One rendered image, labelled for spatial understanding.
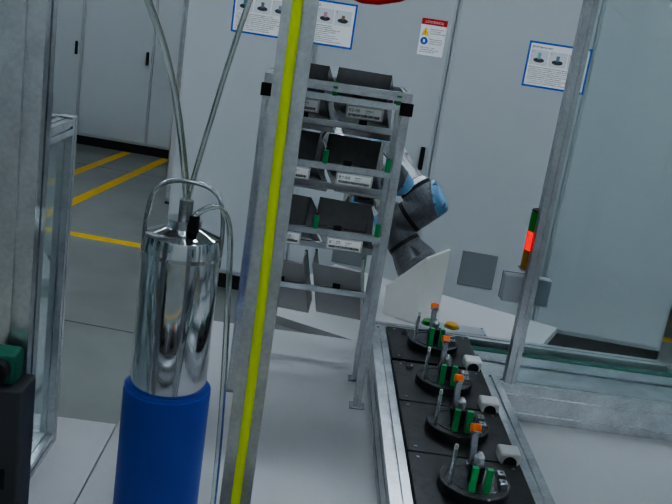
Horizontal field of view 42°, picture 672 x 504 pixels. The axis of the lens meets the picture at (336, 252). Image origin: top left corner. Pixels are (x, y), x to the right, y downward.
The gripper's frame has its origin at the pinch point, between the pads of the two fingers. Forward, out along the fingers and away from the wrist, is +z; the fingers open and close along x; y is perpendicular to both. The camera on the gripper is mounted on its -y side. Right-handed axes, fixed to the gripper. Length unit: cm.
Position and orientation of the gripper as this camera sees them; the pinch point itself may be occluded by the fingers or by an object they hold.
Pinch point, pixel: (361, 201)
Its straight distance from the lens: 248.9
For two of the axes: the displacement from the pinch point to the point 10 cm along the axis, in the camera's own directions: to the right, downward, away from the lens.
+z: -2.2, 6.2, -7.6
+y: -0.6, 7.6, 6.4
